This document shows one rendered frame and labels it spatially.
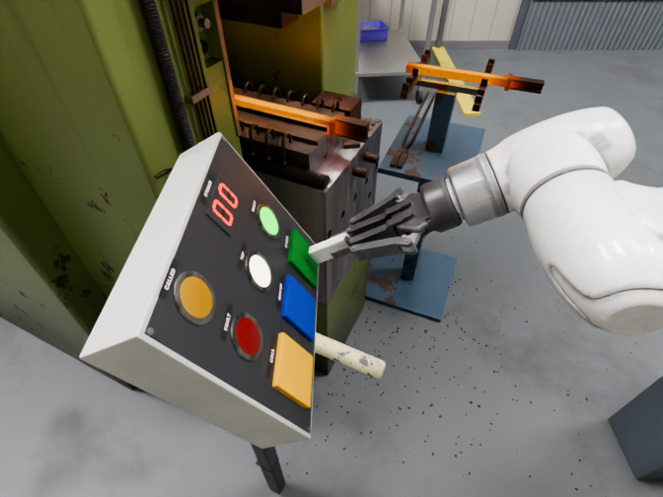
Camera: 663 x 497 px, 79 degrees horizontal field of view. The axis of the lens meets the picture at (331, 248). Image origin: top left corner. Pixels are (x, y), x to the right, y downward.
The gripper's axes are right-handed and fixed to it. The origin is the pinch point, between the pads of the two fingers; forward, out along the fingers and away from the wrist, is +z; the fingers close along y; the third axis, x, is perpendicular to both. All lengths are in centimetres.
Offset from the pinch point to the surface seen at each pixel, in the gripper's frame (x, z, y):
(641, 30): -222, -214, 382
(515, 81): -30, -44, 73
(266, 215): 10.6, 5.1, 0.4
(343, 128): -4.5, -0.3, 44.7
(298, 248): 2.5, 4.7, 0.3
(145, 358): 19.7, 7.8, -26.9
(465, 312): -119, 0, 61
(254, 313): 9.2, 5.5, -16.3
